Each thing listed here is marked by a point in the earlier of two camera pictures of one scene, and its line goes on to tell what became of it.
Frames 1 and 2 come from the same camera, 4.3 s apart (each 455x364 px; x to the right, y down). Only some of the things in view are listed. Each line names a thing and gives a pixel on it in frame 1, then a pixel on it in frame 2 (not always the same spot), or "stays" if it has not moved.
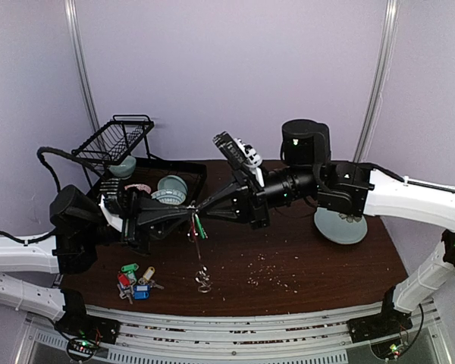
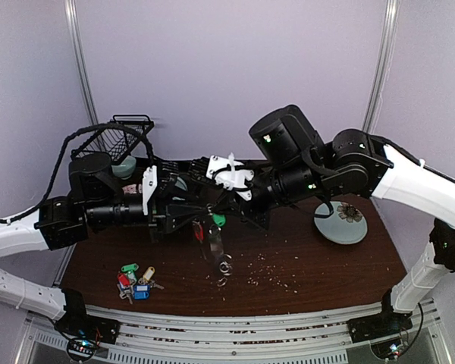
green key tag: (199, 226) to (219, 219)
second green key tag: (130, 268) stays
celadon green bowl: (125, 169) stays
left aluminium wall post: (80, 57) stays
